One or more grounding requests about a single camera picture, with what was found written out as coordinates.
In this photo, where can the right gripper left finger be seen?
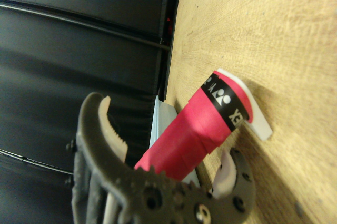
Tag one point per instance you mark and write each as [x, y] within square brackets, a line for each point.
[89, 129]

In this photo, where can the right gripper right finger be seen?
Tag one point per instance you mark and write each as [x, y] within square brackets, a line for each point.
[245, 181]

